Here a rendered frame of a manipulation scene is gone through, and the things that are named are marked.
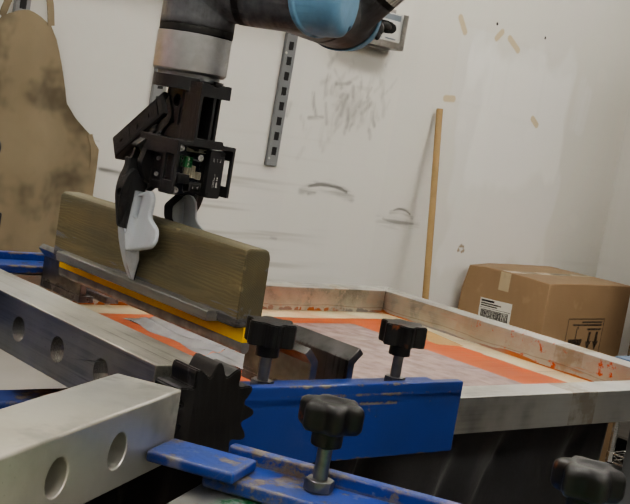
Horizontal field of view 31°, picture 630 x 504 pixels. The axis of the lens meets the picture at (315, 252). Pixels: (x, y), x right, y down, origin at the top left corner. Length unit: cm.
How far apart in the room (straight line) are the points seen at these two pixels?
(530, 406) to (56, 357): 52
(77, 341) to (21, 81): 242
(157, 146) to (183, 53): 10
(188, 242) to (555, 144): 389
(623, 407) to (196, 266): 53
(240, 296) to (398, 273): 332
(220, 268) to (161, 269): 10
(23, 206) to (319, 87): 117
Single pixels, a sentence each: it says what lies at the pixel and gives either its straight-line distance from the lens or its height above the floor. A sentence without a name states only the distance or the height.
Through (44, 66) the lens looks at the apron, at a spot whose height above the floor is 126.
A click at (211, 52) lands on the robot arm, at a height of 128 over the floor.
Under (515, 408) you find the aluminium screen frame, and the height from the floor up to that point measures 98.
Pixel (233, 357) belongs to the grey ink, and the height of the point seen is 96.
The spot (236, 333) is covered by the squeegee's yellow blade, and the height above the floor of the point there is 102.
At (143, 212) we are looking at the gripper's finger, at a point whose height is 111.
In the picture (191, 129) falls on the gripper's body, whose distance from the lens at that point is 115.
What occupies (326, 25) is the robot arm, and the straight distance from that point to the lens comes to 112.
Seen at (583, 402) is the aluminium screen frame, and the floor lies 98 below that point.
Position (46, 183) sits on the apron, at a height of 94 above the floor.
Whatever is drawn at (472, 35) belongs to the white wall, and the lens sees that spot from 449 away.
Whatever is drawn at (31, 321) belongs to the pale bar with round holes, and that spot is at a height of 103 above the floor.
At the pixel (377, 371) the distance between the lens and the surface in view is 137.
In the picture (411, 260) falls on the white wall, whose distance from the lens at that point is 441.
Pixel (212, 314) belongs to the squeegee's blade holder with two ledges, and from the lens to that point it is 110.
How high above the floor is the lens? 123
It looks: 6 degrees down
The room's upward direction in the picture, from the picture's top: 10 degrees clockwise
